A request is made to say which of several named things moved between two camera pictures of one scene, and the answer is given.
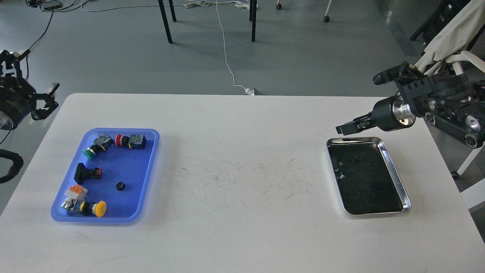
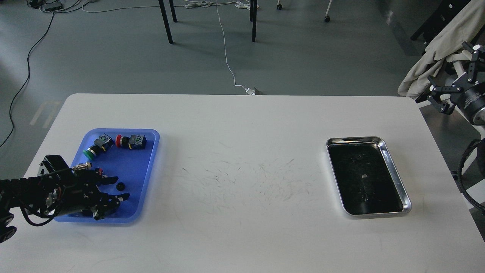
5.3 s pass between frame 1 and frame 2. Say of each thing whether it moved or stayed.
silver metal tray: stayed
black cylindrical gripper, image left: moved
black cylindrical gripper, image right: moved
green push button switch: stayed
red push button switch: stayed
